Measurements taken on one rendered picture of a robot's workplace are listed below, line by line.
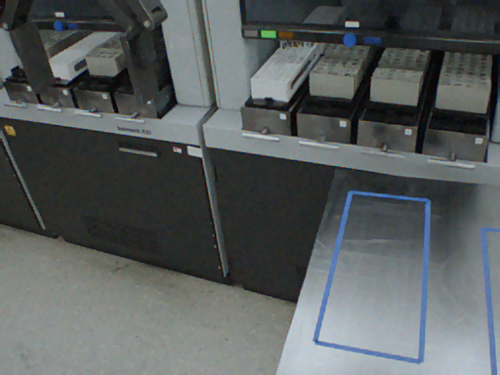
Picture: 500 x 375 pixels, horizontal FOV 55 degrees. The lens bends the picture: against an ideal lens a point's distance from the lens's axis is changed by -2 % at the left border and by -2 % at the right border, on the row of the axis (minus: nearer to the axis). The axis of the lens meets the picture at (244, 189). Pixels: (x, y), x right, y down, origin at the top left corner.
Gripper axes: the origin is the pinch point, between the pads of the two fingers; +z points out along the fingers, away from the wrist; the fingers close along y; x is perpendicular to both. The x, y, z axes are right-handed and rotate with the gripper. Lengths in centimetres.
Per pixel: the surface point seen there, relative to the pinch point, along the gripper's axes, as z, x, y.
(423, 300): 38, 15, 35
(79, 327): 120, 35, -77
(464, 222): 38, 34, 39
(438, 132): 40, 66, 32
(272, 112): 40, 66, -8
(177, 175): 66, 66, -41
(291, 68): 34, 79, -7
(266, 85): 35, 70, -11
